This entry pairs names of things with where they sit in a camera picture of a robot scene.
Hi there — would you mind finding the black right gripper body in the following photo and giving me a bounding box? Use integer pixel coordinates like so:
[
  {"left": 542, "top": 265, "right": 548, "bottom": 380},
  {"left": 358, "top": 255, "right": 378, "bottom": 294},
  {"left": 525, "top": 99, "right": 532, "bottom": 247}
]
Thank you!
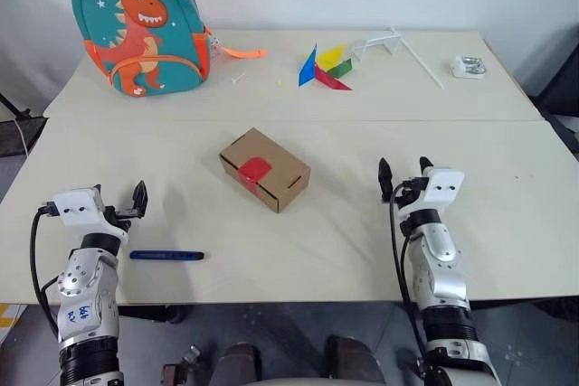
[{"left": 390, "top": 175, "right": 429, "bottom": 221}]

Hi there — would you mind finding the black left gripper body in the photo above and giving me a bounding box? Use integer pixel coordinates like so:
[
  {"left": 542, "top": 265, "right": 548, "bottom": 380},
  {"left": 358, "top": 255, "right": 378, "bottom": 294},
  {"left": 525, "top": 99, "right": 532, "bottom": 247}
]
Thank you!
[{"left": 102, "top": 204, "right": 142, "bottom": 230}]

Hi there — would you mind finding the blue utility knife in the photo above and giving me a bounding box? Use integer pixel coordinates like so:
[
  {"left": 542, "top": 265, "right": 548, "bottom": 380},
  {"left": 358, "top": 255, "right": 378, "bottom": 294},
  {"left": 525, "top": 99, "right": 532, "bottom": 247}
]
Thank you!
[{"left": 129, "top": 249, "right": 205, "bottom": 261}]

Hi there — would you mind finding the cardboard box with red tape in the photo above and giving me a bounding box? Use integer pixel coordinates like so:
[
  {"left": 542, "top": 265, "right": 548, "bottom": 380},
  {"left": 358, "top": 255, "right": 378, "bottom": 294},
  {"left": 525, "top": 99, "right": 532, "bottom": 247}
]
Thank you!
[{"left": 218, "top": 127, "right": 312, "bottom": 215}]

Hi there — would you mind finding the black stand base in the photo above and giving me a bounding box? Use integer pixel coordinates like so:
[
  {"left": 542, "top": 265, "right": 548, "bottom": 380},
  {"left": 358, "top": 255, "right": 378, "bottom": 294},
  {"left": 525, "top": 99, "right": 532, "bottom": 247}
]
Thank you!
[{"left": 0, "top": 91, "right": 49, "bottom": 157}]

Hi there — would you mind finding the white plastic stick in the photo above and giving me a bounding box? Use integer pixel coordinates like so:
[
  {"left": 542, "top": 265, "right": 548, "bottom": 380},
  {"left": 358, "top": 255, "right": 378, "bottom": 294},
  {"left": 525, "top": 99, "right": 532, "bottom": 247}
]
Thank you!
[{"left": 389, "top": 25, "right": 445, "bottom": 89}]

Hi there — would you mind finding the small clear plastic object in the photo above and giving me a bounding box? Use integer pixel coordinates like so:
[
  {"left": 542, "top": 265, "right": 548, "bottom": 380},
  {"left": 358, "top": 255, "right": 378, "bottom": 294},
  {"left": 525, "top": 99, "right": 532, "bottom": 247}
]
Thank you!
[{"left": 453, "top": 54, "right": 488, "bottom": 80}]

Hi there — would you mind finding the colourful plastic pinwheel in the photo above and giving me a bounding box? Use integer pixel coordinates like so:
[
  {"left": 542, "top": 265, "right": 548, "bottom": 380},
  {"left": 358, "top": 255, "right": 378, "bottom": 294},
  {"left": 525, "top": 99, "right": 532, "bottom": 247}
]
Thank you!
[{"left": 297, "top": 42, "right": 355, "bottom": 91}]

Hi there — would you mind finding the dark rounded shape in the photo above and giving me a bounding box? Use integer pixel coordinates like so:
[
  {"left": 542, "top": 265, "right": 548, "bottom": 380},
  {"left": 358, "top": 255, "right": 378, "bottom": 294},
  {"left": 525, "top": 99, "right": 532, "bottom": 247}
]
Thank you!
[
  {"left": 215, "top": 342, "right": 264, "bottom": 383},
  {"left": 324, "top": 334, "right": 382, "bottom": 382}
]

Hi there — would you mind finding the teal dinosaur backpack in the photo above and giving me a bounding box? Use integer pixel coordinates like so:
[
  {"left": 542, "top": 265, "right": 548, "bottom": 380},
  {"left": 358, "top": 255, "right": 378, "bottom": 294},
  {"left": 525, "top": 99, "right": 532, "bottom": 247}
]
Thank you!
[{"left": 71, "top": 0, "right": 268, "bottom": 98}]

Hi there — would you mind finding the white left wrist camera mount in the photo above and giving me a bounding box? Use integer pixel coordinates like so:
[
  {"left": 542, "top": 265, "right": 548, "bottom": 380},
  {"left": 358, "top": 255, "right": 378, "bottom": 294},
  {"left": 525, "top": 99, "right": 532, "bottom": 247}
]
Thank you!
[{"left": 52, "top": 186, "right": 130, "bottom": 240}]

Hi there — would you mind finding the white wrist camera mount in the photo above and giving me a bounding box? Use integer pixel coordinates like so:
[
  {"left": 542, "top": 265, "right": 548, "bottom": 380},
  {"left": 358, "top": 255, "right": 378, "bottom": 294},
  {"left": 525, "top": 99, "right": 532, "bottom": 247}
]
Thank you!
[
  {"left": 422, "top": 167, "right": 467, "bottom": 216},
  {"left": 52, "top": 186, "right": 130, "bottom": 240}
]

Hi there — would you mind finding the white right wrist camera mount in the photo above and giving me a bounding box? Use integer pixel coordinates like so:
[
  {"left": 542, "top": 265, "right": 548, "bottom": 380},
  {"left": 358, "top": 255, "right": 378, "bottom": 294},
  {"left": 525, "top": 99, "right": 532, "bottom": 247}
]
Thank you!
[{"left": 422, "top": 167, "right": 467, "bottom": 216}]

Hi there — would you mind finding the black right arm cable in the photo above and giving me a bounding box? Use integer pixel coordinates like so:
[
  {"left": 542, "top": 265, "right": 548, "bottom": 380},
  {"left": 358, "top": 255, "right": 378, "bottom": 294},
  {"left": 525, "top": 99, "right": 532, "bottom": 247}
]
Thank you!
[{"left": 387, "top": 184, "right": 429, "bottom": 356}]

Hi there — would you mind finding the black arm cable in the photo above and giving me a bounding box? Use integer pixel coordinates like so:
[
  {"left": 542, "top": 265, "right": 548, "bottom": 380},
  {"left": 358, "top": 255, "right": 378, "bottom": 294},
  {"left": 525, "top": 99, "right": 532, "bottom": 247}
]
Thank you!
[
  {"left": 387, "top": 184, "right": 429, "bottom": 356},
  {"left": 29, "top": 206, "right": 61, "bottom": 338}
]

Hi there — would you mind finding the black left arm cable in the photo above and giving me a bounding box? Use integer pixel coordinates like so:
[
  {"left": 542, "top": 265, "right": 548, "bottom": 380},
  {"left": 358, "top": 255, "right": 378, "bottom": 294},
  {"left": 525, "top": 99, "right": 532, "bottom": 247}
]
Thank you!
[{"left": 29, "top": 206, "right": 61, "bottom": 338}]

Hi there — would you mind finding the white plastic frame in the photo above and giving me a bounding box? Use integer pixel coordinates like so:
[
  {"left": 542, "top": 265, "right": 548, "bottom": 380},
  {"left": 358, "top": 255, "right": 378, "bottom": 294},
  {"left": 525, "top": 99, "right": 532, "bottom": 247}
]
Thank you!
[{"left": 349, "top": 33, "right": 402, "bottom": 62}]

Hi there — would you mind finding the small metal bracket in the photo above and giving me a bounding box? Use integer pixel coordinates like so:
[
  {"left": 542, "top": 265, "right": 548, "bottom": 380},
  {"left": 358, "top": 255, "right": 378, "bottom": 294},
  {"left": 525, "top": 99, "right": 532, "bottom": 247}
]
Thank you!
[{"left": 161, "top": 344, "right": 203, "bottom": 386}]

